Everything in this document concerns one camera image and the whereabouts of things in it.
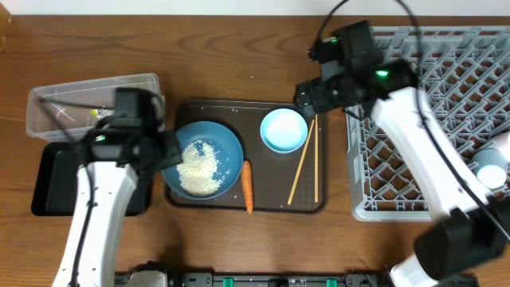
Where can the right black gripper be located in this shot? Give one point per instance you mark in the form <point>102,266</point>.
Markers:
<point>311,92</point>

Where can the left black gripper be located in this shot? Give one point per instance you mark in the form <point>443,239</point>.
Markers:
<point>174,155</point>

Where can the blue plate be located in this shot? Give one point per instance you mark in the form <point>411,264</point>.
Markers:
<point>229,153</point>

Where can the light blue bowl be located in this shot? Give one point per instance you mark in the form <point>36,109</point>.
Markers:
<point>283,130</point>

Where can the silver foil wrapper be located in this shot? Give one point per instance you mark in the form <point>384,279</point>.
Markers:
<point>101,113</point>

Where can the light blue cup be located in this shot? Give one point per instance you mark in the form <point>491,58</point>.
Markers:
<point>491,168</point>

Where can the pink white cup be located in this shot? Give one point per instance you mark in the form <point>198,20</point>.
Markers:
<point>502,144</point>

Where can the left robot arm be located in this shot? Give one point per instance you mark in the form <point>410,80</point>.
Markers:
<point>113,161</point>

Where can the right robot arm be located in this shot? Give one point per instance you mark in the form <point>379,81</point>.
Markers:
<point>470,227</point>

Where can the grey dishwasher rack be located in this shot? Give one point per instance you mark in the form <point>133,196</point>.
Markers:
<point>465,72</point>

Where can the pile of white rice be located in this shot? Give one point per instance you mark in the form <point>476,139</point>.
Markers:
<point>198,168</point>

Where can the dark brown serving tray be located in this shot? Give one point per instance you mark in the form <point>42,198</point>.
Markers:
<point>273,173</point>

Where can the orange carrot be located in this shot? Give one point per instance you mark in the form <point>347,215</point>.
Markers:
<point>247,186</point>

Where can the clear plastic bin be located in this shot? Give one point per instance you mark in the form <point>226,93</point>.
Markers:
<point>72,102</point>

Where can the black plastic tray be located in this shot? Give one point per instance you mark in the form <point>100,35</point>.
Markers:
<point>55,191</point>

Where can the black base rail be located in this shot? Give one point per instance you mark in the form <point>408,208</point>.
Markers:
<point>210,278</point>

